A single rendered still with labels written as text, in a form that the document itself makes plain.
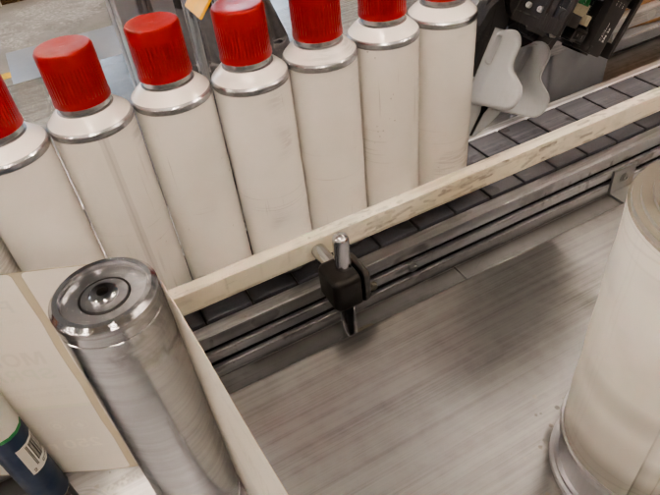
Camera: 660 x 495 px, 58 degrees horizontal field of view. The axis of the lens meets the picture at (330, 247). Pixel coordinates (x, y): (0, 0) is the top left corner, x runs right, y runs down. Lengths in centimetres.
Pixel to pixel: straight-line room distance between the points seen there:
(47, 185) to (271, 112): 14
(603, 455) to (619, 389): 5
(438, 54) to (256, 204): 17
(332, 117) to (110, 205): 16
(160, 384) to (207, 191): 21
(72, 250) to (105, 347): 20
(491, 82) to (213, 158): 24
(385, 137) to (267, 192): 10
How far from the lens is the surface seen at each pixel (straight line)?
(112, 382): 23
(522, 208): 57
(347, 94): 42
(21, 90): 105
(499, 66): 51
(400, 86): 44
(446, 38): 46
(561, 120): 67
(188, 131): 39
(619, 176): 65
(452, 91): 48
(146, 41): 38
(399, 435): 38
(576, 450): 34
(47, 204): 39
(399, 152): 47
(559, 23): 47
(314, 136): 43
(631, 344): 26
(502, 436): 38
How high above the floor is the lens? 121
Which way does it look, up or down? 41 degrees down
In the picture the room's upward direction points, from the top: 7 degrees counter-clockwise
